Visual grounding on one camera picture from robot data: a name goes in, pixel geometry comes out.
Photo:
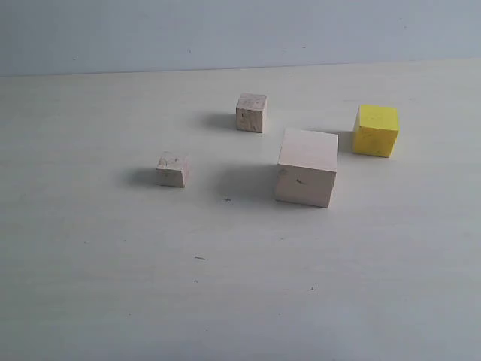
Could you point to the large plain wooden cube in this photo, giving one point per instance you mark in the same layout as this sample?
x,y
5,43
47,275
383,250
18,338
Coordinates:
x,y
307,167

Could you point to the medium plain wooden cube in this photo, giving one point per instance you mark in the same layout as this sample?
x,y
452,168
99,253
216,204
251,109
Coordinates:
x,y
251,112

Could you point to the yellow cube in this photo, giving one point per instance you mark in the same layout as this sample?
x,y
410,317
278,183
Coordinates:
x,y
375,130

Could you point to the small plain wooden cube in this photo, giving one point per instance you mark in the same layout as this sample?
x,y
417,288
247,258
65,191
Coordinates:
x,y
172,169

